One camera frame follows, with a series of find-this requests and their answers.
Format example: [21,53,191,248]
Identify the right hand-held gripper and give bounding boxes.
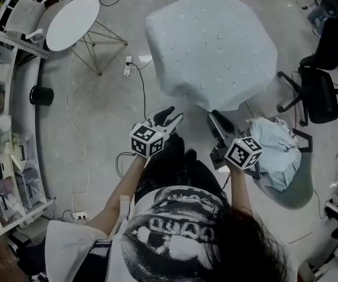
[206,109,264,171]

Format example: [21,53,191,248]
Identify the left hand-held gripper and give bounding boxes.
[129,106,185,159]

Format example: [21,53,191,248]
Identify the light blue cloth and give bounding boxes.
[246,116,302,193]
[144,0,278,113]

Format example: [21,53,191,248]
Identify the person's right forearm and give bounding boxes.
[229,166,254,214]

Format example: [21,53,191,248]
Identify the person's left forearm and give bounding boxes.
[83,156,147,238]

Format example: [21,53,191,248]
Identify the person's black trousers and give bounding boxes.
[135,133,226,206]

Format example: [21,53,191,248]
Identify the crumpled light blue cloth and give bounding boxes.
[246,116,302,193]

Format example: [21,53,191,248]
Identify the grey chair with black legs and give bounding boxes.
[245,115,316,210]

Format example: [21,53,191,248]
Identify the black office chair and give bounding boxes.
[276,15,338,128]

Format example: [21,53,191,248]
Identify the person's white printed shirt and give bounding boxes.
[44,185,300,282]

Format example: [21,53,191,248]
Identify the black round bin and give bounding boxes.
[29,85,55,107]

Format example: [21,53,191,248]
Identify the round white table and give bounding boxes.
[45,0,129,76]

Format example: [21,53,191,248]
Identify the white metal shelving rack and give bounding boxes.
[0,0,57,248]

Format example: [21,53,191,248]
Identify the white office chair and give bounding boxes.
[4,0,63,44]

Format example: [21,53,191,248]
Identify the black cable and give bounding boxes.
[127,62,148,122]
[114,150,139,179]

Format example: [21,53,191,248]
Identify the white arm strap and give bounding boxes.
[119,194,132,217]

